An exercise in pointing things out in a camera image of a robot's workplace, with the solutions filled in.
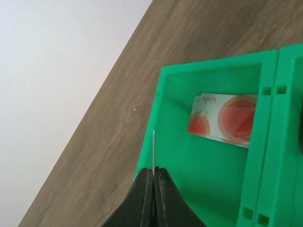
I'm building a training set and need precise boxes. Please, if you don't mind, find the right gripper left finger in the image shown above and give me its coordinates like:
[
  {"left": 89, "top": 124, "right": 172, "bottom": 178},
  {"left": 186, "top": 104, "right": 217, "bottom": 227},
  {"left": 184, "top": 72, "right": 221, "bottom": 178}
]
[{"left": 102, "top": 168, "right": 153, "bottom": 227}]

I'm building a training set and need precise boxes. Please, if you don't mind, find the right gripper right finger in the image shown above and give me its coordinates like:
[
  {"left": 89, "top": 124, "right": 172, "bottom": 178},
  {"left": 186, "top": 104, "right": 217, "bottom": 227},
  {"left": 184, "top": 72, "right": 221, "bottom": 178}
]
[{"left": 154, "top": 167, "right": 205, "bottom": 227}]

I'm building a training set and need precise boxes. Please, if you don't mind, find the red white card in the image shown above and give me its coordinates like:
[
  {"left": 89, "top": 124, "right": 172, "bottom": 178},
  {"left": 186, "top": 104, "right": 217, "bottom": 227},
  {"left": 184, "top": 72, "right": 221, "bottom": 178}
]
[
  {"left": 187, "top": 93, "right": 258, "bottom": 148},
  {"left": 152, "top": 130, "right": 156, "bottom": 175}
]

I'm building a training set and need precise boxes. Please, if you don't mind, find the green plastic organizer tray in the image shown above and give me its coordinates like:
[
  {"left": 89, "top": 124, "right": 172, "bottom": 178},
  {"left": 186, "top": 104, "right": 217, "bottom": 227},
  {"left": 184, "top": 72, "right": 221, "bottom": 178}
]
[{"left": 137, "top": 44, "right": 303, "bottom": 227}]

